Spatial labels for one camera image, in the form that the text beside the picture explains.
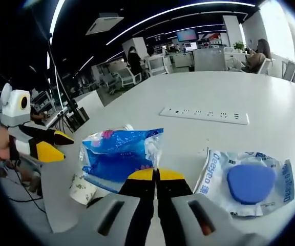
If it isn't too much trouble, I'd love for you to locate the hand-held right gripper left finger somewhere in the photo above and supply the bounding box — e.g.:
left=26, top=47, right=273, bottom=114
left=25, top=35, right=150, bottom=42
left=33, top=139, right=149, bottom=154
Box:
left=60, top=168, right=155, bottom=246

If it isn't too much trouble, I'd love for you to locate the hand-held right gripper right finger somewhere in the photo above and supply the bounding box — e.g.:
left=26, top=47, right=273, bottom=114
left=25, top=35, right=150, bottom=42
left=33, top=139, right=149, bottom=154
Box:
left=156, top=168, right=245, bottom=246

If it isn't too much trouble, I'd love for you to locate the white paper cup green print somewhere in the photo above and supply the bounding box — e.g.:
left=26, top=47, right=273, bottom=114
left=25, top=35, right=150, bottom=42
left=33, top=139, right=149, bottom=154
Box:
left=69, top=173, right=97, bottom=206

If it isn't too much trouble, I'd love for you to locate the blue tissue pack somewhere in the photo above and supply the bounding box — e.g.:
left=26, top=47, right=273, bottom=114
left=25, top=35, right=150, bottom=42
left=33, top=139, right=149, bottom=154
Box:
left=78, top=127, right=164, bottom=193

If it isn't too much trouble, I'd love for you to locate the wet wipes pack blue lid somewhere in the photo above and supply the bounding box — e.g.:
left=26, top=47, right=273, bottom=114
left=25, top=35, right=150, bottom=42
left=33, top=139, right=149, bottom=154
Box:
left=193, top=147, right=295, bottom=218

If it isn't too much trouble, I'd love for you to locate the person's left hand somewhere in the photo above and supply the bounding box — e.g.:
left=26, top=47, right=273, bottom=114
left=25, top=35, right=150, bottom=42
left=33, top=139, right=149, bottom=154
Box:
left=0, top=127, right=16, bottom=167

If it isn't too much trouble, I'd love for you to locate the cluttered equipment desk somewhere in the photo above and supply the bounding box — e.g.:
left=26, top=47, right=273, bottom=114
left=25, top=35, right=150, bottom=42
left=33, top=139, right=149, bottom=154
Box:
left=31, top=89, right=69, bottom=128

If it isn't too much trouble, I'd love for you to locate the black computer case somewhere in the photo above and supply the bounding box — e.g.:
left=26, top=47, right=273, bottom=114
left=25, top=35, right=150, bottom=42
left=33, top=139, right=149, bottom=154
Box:
left=67, top=106, right=90, bottom=131

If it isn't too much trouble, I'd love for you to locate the white power strip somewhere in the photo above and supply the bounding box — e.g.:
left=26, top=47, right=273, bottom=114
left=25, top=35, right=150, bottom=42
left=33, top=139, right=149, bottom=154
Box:
left=159, top=107, right=250, bottom=126

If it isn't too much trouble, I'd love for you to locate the white office chair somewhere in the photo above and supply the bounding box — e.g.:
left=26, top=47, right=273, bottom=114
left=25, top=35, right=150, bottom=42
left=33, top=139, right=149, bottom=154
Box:
left=116, top=68, right=142, bottom=87
left=281, top=60, right=295, bottom=81
left=146, top=55, right=169, bottom=77

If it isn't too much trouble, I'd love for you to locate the ceiling light strip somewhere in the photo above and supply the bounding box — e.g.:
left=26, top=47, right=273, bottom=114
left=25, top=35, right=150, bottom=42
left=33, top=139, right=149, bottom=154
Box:
left=50, top=0, right=70, bottom=35

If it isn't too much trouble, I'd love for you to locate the white table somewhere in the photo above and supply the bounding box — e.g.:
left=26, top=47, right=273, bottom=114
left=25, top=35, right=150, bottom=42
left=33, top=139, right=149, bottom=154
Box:
left=41, top=70, right=295, bottom=234

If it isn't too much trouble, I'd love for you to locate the ceiling air vent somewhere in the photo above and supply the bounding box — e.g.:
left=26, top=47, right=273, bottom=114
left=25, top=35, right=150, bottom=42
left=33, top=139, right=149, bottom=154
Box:
left=85, top=16, right=125, bottom=36

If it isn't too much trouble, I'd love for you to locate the grey partition cabinet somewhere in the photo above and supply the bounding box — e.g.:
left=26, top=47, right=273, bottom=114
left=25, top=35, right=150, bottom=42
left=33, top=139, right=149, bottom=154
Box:
left=193, top=47, right=227, bottom=72

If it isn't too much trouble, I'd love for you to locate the green potted plant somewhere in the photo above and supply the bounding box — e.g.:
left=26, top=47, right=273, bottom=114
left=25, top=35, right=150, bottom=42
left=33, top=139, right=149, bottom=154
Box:
left=233, top=40, right=246, bottom=52

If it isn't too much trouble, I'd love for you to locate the bright window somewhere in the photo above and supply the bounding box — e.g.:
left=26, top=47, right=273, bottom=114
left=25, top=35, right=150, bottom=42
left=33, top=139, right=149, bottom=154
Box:
left=259, top=4, right=295, bottom=67

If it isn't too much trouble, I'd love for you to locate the wall display screen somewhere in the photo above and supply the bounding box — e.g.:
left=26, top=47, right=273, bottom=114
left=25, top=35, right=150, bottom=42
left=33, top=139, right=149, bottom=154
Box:
left=176, top=30, right=197, bottom=43

